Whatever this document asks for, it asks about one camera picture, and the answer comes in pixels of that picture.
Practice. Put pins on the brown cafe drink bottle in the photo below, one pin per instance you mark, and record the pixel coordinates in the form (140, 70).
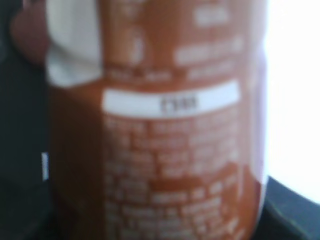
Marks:
(156, 115)

